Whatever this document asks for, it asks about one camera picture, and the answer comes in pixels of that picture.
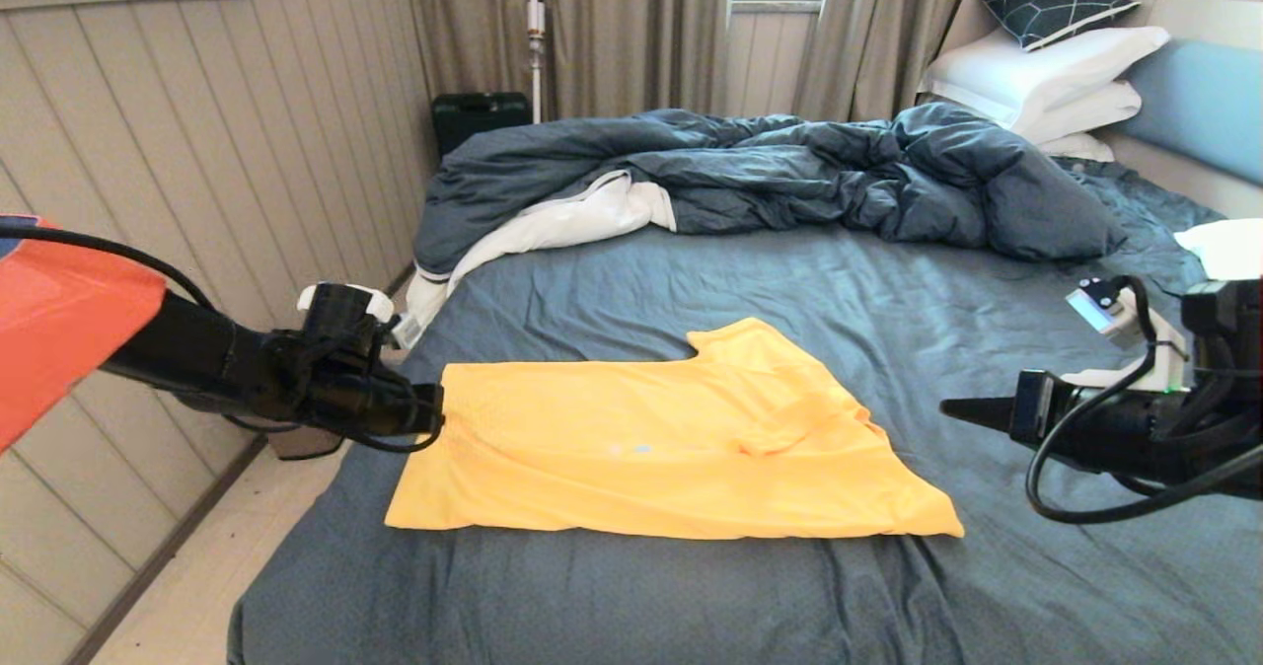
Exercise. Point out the brown trash bin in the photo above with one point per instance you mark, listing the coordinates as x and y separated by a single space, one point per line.
306 446

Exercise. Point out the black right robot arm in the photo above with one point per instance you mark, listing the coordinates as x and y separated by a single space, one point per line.
1228 349

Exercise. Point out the beige headboard frame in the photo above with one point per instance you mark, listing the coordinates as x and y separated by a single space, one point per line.
1199 182

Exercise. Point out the dark green hard case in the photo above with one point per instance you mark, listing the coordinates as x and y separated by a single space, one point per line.
479 117

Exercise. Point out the dark blue duvet white lining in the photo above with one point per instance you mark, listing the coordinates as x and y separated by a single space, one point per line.
789 177

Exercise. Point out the dark geometric patterned cushion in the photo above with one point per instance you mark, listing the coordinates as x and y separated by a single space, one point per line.
1046 2

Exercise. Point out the beige curtain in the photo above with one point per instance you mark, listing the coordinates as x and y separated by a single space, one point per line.
631 34
878 34

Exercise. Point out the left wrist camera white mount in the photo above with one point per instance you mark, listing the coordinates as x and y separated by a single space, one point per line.
380 300

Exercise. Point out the dark blue bed sheet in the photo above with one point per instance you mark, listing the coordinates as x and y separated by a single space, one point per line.
888 300

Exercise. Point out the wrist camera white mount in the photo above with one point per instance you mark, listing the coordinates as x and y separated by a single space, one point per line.
380 300
1095 305

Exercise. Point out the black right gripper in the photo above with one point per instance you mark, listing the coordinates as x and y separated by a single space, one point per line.
1085 423

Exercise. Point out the yellow printed t-shirt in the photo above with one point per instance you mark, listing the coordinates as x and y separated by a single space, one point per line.
710 448

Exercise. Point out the blue padded headboard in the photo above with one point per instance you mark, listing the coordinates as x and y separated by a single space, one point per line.
1209 108

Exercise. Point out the white stick vacuum cleaner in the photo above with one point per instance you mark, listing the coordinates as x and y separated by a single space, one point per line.
536 16

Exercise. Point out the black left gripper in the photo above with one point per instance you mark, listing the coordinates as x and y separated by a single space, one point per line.
375 399

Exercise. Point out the large white pillow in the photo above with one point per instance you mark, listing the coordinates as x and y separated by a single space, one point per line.
1031 71

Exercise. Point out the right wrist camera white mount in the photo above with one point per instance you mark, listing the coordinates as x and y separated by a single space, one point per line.
1095 305

